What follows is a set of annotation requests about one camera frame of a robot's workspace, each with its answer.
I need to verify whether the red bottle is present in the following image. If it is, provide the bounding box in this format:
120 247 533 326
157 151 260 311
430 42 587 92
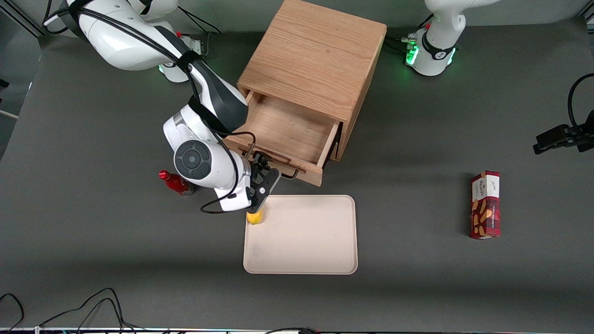
159 170 195 198

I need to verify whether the wooden drawer cabinet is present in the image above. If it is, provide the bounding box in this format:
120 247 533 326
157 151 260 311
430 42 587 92
237 0 388 162

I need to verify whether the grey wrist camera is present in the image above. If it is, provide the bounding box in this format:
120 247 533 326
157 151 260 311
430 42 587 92
251 168 281 210

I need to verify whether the beige plastic tray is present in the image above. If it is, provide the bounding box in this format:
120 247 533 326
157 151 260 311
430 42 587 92
243 194 359 275

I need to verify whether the red snack box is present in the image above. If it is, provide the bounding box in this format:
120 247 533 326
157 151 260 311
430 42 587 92
469 170 502 240

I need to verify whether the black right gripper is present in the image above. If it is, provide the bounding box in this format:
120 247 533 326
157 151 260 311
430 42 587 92
249 152 276 188

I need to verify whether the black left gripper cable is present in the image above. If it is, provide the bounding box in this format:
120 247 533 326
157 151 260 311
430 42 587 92
568 73 594 130

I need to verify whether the black base cable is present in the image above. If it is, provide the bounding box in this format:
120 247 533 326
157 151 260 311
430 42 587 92
385 13 434 52
179 7 223 35

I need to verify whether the black right base cable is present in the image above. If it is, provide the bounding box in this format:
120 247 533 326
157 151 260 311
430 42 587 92
179 7 223 35

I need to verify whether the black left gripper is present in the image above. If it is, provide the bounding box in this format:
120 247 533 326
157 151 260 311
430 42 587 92
533 109 594 154

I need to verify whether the black left base cable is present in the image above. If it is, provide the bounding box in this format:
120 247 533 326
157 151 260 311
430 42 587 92
385 13 434 52

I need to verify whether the wooden drawer with notch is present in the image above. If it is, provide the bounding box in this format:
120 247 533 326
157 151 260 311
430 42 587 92
224 90 343 187

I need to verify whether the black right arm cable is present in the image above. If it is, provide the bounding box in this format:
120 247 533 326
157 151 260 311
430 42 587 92
43 0 257 215

